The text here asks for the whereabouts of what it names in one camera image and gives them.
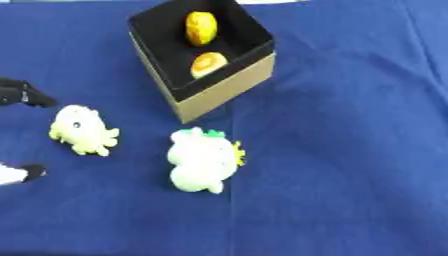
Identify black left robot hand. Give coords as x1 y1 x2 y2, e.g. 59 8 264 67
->
0 77 60 186

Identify tan cardboard box black inside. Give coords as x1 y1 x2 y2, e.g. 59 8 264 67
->
126 0 277 125

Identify small pale yellow soft toy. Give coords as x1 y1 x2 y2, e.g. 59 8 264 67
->
47 104 121 157

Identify orange toy fruit half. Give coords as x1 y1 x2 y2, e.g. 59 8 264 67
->
189 51 230 80

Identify yellow toy lemon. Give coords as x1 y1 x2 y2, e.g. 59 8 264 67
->
183 11 221 48

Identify white soft toy green spikes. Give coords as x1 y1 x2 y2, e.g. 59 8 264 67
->
166 126 249 195

